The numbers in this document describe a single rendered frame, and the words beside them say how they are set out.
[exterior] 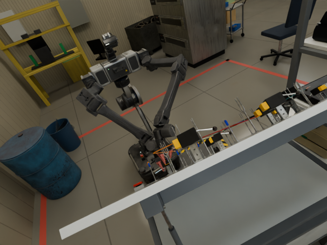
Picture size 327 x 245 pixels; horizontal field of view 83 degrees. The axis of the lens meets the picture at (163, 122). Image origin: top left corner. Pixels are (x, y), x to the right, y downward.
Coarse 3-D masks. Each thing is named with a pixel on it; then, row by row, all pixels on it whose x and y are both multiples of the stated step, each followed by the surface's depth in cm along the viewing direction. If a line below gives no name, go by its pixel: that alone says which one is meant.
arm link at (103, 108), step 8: (96, 96) 104; (104, 104) 106; (96, 112) 106; (104, 112) 106; (112, 112) 108; (112, 120) 109; (120, 120) 111; (128, 128) 114; (136, 128) 116; (136, 136) 117; (144, 136) 120
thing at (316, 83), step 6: (324, 78) 131; (306, 84) 131; (312, 84) 129; (318, 84) 128; (324, 84) 126; (300, 96) 128; (312, 96) 121; (324, 96) 118; (306, 102) 126; (312, 102) 121
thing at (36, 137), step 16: (32, 128) 239; (16, 144) 219; (32, 144) 210; (48, 144) 225; (0, 160) 204; (16, 160) 202; (32, 160) 211; (48, 160) 224; (64, 160) 247; (32, 176) 220; (48, 176) 229; (64, 176) 245; (80, 176) 272; (48, 192) 243; (64, 192) 252
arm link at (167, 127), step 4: (156, 120) 106; (156, 124) 104; (160, 124) 104; (164, 124) 103; (168, 124) 101; (164, 128) 100; (168, 128) 98; (164, 132) 99; (168, 132) 98; (172, 132) 99; (164, 136) 100; (168, 136) 99; (172, 136) 99
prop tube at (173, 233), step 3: (168, 228) 64; (174, 228) 64; (171, 231) 63; (174, 231) 64; (171, 234) 64; (174, 234) 64; (177, 234) 65; (174, 237) 64; (177, 237) 65; (174, 240) 65; (177, 240) 65; (180, 240) 66; (177, 243) 66; (180, 243) 66
